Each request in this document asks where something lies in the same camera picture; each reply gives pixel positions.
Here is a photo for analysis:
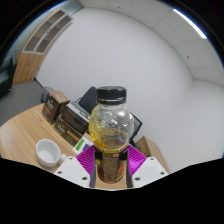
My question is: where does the wooden shelf cabinet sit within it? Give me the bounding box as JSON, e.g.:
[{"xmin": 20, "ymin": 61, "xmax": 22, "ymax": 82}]
[{"xmin": 12, "ymin": 8, "xmax": 73, "ymax": 85}]

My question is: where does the ceiling light panel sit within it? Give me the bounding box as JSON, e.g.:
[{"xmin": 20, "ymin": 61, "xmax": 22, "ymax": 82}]
[{"xmin": 172, "ymin": 8, "xmax": 208, "ymax": 40}]

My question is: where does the black armchair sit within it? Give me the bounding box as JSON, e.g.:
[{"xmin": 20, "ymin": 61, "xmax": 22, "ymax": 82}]
[{"xmin": 0, "ymin": 54, "xmax": 17, "ymax": 99}]

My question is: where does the grey trash bin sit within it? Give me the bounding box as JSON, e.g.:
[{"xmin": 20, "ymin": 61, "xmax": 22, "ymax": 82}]
[{"xmin": 40, "ymin": 86, "xmax": 54, "ymax": 104}]

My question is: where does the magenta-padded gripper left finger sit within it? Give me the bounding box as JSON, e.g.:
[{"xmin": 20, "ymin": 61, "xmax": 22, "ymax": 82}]
[{"xmin": 53, "ymin": 144, "xmax": 98, "ymax": 188}]

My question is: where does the clear bottle with black cap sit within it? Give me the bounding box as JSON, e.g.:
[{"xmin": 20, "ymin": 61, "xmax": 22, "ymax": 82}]
[{"xmin": 88, "ymin": 85, "xmax": 135, "ymax": 185}]

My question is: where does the small dark brown box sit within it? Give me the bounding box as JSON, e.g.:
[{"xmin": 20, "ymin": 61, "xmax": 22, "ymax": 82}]
[{"xmin": 40, "ymin": 89, "xmax": 72, "ymax": 126}]

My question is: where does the white sticker sheet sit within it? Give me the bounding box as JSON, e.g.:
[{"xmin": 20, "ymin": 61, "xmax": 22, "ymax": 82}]
[{"xmin": 72, "ymin": 137, "xmax": 94, "ymax": 156}]

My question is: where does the dark patterned flat box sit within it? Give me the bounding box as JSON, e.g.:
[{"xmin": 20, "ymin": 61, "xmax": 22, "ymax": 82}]
[{"xmin": 61, "ymin": 101, "xmax": 91, "ymax": 134}]

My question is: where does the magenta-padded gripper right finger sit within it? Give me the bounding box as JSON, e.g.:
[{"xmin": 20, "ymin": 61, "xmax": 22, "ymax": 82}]
[{"xmin": 124, "ymin": 144, "xmax": 169, "ymax": 188}]

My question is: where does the white ceramic mug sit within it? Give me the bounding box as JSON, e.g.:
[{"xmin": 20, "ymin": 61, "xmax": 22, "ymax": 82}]
[{"xmin": 35, "ymin": 138, "xmax": 68, "ymax": 171}]

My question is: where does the wooden side desk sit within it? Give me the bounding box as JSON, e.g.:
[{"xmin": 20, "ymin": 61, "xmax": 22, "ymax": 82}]
[{"xmin": 134, "ymin": 135, "xmax": 171, "ymax": 174}]

